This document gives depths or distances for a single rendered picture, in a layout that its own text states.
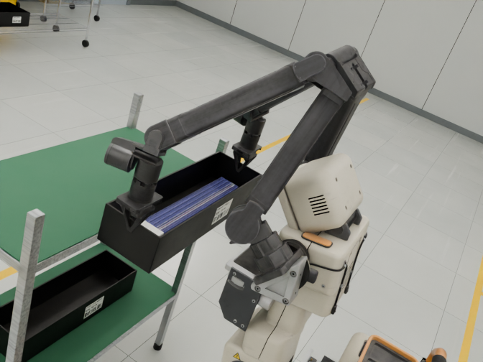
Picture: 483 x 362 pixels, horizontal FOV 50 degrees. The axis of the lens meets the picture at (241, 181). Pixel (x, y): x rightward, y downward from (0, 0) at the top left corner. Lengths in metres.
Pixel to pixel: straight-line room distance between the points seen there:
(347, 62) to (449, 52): 7.08
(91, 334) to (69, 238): 0.66
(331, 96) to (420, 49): 7.31
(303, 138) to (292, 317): 0.52
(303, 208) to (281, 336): 0.39
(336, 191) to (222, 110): 0.33
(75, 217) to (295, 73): 0.78
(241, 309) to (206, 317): 1.38
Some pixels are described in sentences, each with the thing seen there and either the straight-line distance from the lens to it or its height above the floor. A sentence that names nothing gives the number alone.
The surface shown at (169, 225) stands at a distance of 1.42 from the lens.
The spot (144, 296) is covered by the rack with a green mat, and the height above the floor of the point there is 0.35.
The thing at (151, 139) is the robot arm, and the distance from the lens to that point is 1.16.
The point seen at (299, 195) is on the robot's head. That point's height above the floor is 1.31.
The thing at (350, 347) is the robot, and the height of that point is 0.80.
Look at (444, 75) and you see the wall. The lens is 8.41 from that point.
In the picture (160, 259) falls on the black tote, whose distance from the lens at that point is 1.33.
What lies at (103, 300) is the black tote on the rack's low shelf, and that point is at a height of 0.41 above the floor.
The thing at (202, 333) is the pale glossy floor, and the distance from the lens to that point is 2.70.
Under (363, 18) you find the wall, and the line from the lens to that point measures 8.63.
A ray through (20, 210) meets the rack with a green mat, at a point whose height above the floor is 0.95.
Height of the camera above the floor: 1.84
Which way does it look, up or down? 26 degrees down
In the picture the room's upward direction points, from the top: 20 degrees clockwise
